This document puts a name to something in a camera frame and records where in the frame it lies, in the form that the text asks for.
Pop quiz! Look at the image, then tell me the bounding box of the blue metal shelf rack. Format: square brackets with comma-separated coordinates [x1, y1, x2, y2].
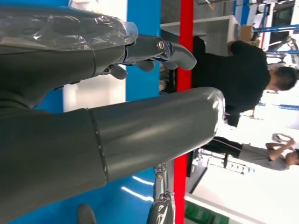
[0, 0, 162, 224]

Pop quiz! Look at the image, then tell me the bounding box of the green plastic crate stack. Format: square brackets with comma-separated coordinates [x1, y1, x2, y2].
[184, 201, 230, 224]

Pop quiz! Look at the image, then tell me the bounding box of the person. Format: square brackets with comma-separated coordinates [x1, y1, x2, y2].
[191, 35, 299, 128]
[201, 136, 299, 172]

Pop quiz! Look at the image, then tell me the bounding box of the white desk panel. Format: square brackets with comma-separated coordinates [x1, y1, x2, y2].
[160, 14, 241, 56]

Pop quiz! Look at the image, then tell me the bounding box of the red floor strip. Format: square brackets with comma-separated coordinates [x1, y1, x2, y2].
[174, 0, 194, 224]

